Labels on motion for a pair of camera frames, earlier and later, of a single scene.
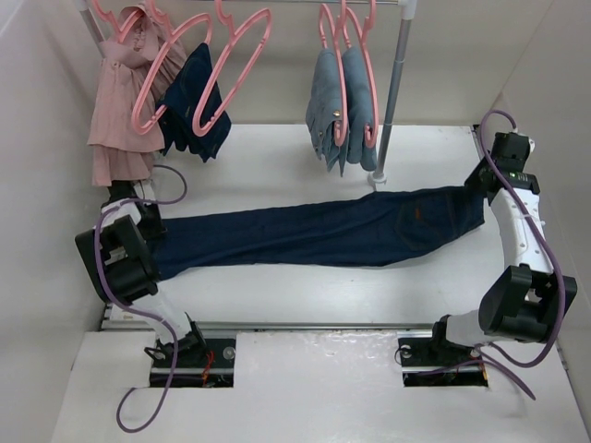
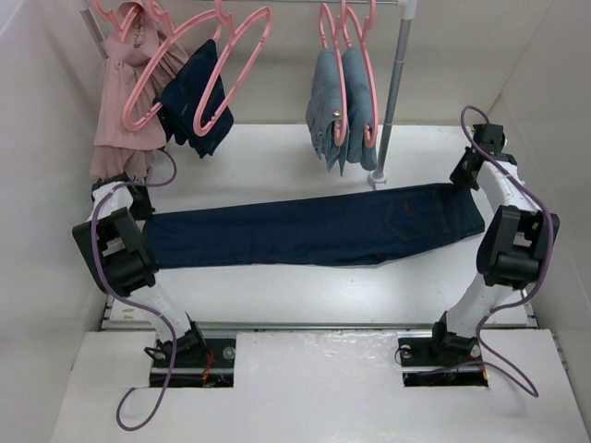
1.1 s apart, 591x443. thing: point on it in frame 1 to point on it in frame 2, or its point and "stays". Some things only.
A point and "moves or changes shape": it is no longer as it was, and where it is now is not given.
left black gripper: (157, 229) to (145, 210)
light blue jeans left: (324, 111) stays
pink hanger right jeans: (366, 24) stays
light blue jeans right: (358, 113) stays
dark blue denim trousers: (384, 232) moves or changes shape
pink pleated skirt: (136, 66) stays
